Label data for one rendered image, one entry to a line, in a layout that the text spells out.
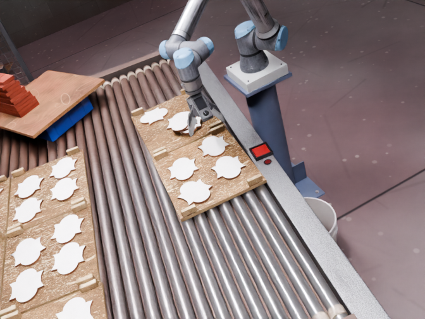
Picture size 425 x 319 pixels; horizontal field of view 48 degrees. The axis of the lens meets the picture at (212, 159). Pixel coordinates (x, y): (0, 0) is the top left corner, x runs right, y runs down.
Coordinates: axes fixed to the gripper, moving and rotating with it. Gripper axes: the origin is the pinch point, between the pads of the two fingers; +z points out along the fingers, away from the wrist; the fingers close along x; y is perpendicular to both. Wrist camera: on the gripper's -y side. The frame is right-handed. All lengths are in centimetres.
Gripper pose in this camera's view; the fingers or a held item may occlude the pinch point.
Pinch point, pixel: (208, 130)
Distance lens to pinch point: 194.2
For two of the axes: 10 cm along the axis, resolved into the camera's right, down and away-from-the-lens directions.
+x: -9.0, 4.1, -1.3
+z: 2.5, 7.5, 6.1
